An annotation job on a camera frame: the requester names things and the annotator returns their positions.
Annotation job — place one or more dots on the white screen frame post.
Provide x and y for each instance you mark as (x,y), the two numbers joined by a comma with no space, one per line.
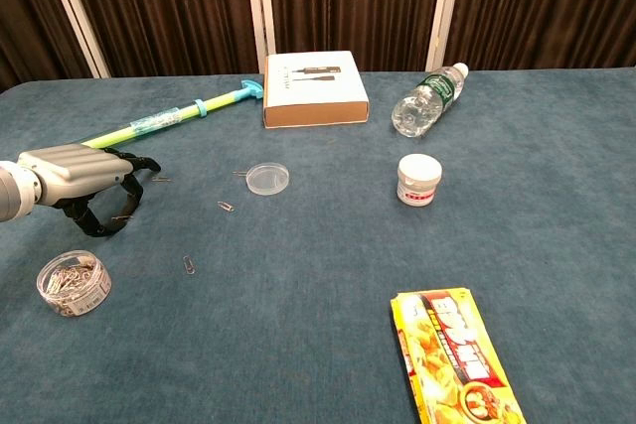
(74,12)
(259,7)
(444,7)

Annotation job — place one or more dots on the white cardboard product box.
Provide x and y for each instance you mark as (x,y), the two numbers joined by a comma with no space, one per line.
(313,89)

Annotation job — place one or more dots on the yellow snack package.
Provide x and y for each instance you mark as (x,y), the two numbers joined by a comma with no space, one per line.
(457,359)

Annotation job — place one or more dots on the clear round plastic lid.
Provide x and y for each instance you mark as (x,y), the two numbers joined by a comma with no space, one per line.
(267,178)

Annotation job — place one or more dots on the paperclip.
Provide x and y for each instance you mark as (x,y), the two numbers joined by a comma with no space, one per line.
(120,218)
(189,264)
(226,206)
(240,174)
(163,179)

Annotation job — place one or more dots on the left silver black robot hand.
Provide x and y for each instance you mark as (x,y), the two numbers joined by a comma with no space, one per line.
(74,171)

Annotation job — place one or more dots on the clear paperclip container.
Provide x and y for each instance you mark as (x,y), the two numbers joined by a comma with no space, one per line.
(74,285)

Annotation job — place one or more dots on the clear water bottle green label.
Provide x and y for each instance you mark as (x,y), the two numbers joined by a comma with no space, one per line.
(427,101)

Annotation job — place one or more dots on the small white plastic jar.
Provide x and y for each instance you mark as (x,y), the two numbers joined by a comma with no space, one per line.
(419,181)

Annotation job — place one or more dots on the green blue toy water pump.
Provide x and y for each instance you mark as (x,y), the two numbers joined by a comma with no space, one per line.
(164,118)

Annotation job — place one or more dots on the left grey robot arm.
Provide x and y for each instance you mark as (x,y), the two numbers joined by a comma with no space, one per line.
(12,193)

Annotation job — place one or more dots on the brown pleated curtain panel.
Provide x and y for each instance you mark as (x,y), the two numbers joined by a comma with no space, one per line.
(353,2)
(164,7)
(546,2)
(25,12)

